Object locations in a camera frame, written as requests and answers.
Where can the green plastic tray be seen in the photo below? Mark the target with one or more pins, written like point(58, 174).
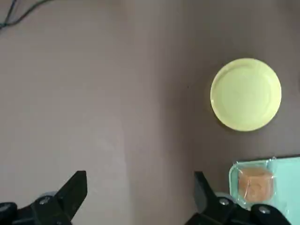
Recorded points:
point(288, 187)

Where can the brown bread pack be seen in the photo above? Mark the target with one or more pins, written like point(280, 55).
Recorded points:
point(255, 185)

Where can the yellow round plate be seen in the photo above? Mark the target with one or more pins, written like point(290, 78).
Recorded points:
point(246, 93)

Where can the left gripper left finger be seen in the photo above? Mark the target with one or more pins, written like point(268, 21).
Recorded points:
point(58, 206)

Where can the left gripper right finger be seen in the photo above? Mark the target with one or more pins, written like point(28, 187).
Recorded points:
point(211, 208)

